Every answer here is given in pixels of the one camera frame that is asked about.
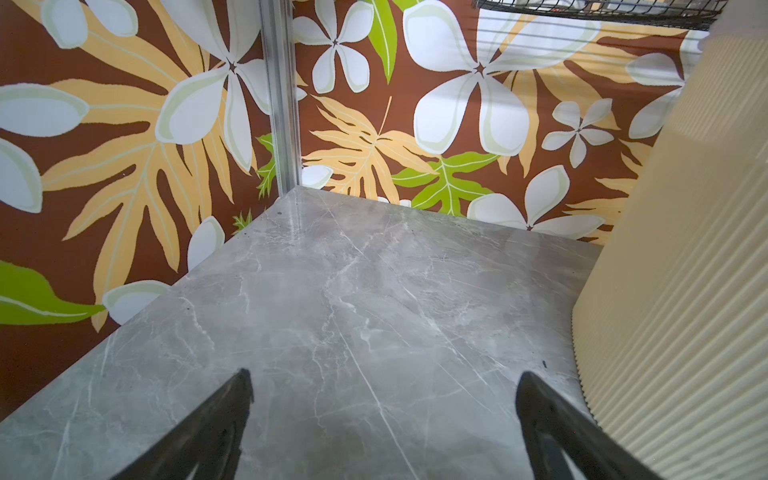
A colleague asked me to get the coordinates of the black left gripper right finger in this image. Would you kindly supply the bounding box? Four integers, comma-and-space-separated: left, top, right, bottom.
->
515, 371, 659, 479

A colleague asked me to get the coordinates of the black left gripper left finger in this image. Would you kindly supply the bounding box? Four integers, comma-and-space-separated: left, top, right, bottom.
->
114, 369, 254, 479

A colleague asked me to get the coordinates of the beige plastic waste bin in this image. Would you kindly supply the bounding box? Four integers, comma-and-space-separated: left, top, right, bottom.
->
572, 1, 767, 479

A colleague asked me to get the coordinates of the aluminium frame post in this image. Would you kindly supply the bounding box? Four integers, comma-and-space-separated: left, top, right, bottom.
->
260, 0, 301, 197

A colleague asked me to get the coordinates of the black wire wall basket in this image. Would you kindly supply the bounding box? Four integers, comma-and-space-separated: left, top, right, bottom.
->
472, 0, 728, 31

